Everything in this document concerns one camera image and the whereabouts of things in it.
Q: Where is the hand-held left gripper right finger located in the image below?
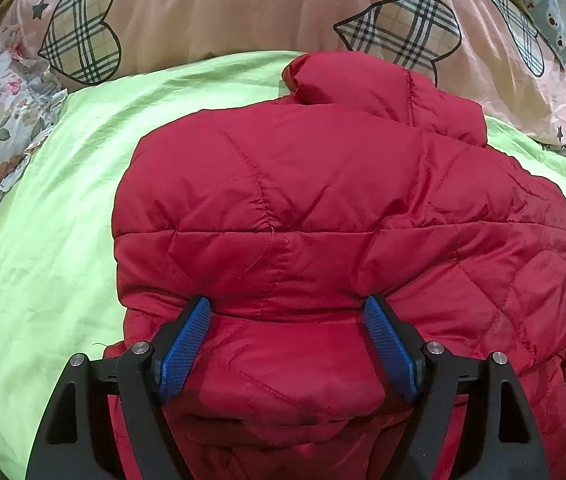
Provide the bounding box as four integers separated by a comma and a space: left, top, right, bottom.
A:
364, 294, 552, 480

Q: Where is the light green bed sheet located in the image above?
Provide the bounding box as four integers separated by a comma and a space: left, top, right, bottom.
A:
0, 50, 566, 480

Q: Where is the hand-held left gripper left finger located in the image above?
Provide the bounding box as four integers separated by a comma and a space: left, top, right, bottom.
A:
25, 296, 212, 480

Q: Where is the blue-grey printed pillow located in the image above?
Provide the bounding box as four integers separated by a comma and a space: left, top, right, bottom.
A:
463, 0, 566, 68

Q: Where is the pink quilt with plaid hearts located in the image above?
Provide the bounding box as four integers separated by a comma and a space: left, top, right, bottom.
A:
0, 0, 566, 186

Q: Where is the red quilted puffer jacket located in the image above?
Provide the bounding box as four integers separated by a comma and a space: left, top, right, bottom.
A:
103, 51, 566, 480

